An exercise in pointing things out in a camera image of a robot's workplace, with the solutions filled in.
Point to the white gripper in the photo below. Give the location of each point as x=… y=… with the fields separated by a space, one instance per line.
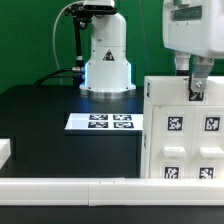
x=194 y=27

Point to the white cabinet drawer block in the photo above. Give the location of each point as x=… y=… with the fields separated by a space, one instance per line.
x=173 y=91

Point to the small white cabinet panel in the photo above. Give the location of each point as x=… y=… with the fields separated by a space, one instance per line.
x=207 y=158

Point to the long white cabinet door panel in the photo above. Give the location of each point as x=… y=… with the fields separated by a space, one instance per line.
x=171 y=137

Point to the white cabinet body box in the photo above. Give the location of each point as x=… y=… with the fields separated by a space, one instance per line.
x=146 y=139

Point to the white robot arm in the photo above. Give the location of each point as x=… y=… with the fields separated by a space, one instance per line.
x=108 y=72

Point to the white sheet with fiducial markers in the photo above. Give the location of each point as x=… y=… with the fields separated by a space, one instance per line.
x=104 y=121

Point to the white front border rail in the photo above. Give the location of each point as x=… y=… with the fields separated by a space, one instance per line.
x=108 y=192

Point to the white border rail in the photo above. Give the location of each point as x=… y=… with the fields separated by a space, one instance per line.
x=108 y=192
x=5 y=151

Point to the white left border rail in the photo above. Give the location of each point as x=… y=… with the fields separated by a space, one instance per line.
x=5 y=151

